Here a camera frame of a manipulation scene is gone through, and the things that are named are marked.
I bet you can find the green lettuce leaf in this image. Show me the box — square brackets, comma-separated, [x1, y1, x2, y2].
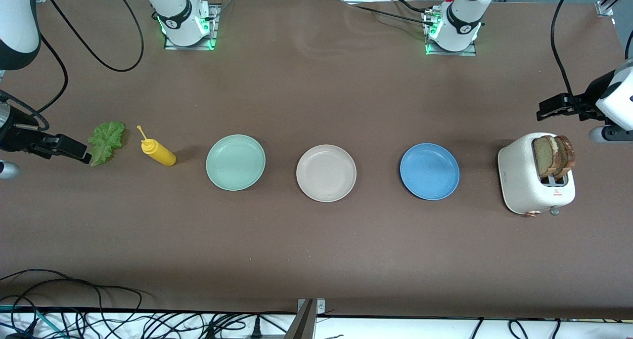
[88, 121, 126, 167]

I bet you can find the brown bread slice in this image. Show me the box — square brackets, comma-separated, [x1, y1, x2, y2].
[532, 135, 562, 178]
[553, 135, 576, 180]

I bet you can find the blue plate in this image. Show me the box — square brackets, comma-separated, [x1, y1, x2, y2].
[400, 143, 460, 201]

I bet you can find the mint green plate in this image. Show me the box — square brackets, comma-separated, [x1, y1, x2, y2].
[206, 134, 266, 191]

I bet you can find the beige plate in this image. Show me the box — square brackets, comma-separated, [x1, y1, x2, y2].
[296, 145, 357, 203]

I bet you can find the white toaster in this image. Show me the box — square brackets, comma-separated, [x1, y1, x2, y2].
[497, 132, 576, 217]

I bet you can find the yellow mustard squeeze bottle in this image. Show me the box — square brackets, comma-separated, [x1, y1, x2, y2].
[137, 126, 177, 167]

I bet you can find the grey metal beam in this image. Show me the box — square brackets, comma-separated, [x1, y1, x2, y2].
[284, 299, 317, 339]

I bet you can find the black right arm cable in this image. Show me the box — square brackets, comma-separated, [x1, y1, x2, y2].
[30, 0, 145, 117]

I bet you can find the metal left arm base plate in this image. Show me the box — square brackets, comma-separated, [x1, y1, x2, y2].
[425, 10, 478, 57]

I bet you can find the black looped cable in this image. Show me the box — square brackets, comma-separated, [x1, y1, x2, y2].
[0, 269, 149, 312]

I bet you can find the teal cable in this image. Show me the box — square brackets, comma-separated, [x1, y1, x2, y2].
[0, 304, 67, 339]

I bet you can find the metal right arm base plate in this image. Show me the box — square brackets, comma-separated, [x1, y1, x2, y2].
[164, 4, 220, 50]

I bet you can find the thin black table cable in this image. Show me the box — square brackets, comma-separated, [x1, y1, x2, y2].
[341, 0, 436, 26]

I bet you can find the small metal bracket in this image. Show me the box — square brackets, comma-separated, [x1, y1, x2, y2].
[297, 298, 326, 314]

